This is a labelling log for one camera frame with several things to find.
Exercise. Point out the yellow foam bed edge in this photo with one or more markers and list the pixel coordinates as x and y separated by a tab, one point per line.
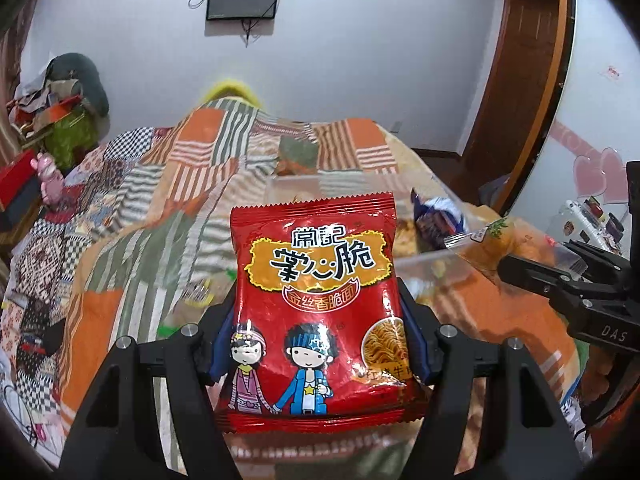
230	89

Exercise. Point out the brown wooden door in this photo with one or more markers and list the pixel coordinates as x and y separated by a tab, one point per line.
520	90

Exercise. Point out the pile of clutter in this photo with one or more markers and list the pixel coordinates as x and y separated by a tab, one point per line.
40	100

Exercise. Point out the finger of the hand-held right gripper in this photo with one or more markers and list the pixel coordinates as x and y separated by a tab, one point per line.
530	272
595	257

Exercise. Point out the clear plastic storage container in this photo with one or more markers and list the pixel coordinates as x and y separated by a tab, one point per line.
350	182

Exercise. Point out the black box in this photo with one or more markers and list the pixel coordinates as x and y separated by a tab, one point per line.
20	212

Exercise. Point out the pink heart wall sticker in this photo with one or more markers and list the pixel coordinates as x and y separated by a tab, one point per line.
595	170

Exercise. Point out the checkered printed quilt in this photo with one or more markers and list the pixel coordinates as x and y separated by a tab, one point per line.
60	270

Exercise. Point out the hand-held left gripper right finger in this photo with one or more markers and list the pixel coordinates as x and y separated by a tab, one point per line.
413	342

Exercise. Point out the clear bag of orange pastries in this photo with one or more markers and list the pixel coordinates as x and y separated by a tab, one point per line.
500	242

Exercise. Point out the pink plush rabbit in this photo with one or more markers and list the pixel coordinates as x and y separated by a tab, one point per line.
47	180

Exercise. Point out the blue snack packet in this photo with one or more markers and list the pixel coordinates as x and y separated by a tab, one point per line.
437	217

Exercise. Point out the red instant noodle packet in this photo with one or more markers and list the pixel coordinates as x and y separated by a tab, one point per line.
310	310

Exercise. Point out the striped brown curtain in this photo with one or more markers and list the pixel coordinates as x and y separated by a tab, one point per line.
9	80

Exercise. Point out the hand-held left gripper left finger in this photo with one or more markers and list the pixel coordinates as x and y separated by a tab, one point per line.
221	355

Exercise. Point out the small pink wall sticker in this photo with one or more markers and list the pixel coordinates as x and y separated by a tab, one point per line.
612	72

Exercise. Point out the orange striped patchwork blanket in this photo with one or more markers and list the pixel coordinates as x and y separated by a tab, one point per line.
210	195

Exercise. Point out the long brown biscuit roll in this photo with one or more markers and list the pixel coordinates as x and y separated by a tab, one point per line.
200	295

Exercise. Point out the white sticker-covered appliance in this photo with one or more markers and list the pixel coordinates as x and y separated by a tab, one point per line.
585	225

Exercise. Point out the red gift box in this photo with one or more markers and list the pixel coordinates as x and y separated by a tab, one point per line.
17	177

